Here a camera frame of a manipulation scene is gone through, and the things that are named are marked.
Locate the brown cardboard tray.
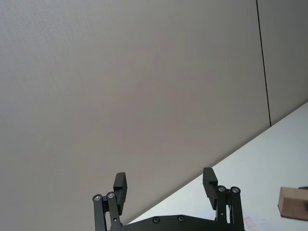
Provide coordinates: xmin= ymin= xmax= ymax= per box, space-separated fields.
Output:
xmin=277 ymin=187 xmax=308 ymax=220

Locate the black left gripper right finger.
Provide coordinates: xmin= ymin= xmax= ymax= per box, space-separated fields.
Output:
xmin=203 ymin=167 xmax=245 ymax=231

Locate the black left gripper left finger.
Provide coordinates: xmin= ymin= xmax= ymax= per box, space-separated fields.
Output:
xmin=92 ymin=172 xmax=128 ymax=231

